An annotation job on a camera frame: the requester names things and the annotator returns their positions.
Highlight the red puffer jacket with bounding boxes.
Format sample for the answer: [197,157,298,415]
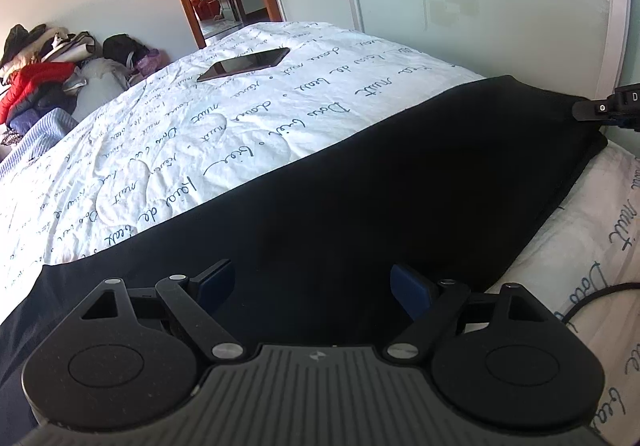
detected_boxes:
[0,62,77,124]

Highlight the white tote bag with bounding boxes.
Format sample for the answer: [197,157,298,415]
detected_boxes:
[42,31,97,64]

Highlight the grey cushion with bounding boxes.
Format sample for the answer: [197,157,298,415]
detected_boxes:
[74,58,133,123]

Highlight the black bag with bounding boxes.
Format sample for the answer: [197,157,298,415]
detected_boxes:
[102,33,151,63]

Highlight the blue striped blanket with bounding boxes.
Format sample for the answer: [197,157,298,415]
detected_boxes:
[0,108,81,177]

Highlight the white script-printed bed blanket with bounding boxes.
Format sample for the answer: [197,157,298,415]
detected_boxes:
[0,21,640,446]

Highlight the dark smartphone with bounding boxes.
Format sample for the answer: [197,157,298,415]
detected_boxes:
[196,47,291,83]

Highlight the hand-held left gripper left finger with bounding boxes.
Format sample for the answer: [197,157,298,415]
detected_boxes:
[65,258,246,364]

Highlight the black pants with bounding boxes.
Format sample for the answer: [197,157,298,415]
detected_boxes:
[0,75,609,429]

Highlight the black cable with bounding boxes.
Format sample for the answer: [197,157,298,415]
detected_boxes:
[552,281,640,323]

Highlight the black and beige coat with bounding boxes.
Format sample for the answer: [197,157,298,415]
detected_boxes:
[0,23,68,72]

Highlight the navy jacket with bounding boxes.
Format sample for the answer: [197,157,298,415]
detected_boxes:
[7,90,77,133]

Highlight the frosted glass wardrobe door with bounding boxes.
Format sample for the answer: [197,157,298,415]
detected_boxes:
[259,0,632,99]

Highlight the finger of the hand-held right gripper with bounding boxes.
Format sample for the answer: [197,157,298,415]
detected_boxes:
[572,97,621,123]

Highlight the purple bag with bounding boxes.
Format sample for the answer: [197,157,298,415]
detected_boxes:
[134,49,167,78]

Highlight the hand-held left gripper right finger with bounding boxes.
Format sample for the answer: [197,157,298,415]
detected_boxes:
[382,263,566,367]

